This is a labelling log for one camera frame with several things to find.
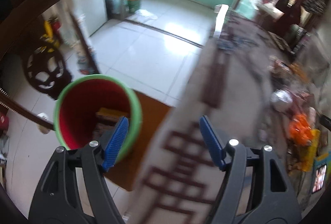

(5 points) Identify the silver foil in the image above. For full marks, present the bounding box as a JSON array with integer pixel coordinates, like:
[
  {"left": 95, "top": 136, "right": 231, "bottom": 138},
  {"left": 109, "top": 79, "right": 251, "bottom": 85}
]
[{"left": 270, "top": 90, "right": 293, "bottom": 113}]

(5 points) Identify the orange snack wrapper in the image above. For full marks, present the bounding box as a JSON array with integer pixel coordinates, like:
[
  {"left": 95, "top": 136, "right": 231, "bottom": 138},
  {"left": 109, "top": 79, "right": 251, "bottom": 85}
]
[{"left": 289, "top": 113, "right": 313, "bottom": 147}]

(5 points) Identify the green kitchen trash bin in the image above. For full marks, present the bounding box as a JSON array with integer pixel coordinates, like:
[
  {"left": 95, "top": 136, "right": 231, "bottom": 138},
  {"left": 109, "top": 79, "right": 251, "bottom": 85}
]
[{"left": 125, "top": 0, "right": 145, "bottom": 14}]

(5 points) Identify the floral patterned tablecloth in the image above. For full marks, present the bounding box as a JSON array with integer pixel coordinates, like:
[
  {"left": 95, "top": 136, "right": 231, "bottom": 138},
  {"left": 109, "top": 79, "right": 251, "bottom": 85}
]
[{"left": 124, "top": 4, "right": 327, "bottom": 224}]

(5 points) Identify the red bin with green rim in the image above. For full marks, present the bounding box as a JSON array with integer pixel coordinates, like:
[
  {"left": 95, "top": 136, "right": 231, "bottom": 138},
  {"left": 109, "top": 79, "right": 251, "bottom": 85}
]
[{"left": 53, "top": 74, "right": 143, "bottom": 162}]

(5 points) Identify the dark carved wooden chair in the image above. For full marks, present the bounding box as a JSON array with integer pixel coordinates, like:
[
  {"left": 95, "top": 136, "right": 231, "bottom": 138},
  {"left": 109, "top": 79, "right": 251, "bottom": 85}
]
[{"left": 1, "top": 0, "right": 170, "bottom": 192}]

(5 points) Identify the phone with lit screen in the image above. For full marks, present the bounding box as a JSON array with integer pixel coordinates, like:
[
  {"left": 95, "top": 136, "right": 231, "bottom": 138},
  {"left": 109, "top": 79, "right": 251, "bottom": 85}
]
[{"left": 312, "top": 164, "right": 327, "bottom": 193}]

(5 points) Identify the yellow jug on floor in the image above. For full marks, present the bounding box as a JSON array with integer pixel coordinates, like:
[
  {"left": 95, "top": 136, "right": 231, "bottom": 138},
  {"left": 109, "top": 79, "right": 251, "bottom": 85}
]
[{"left": 40, "top": 21, "right": 60, "bottom": 49}]

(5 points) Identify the clear bag of orange snacks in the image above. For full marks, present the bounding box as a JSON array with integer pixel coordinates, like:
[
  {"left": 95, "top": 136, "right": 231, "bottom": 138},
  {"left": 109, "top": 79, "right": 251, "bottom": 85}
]
[{"left": 292, "top": 32, "right": 330, "bottom": 87}]

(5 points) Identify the black hanging handbag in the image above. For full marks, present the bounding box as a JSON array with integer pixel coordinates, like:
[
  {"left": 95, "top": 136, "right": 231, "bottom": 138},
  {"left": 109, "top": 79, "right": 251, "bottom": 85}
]
[{"left": 275, "top": 0, "right": 289, "bottom": 13}]

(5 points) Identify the patterned black white hanging bag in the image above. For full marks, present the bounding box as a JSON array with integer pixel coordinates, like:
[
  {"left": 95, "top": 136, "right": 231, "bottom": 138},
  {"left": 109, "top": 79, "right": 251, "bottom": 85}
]
[{"left": 302, "top": 0, "right": 326, "bottom": 16}]

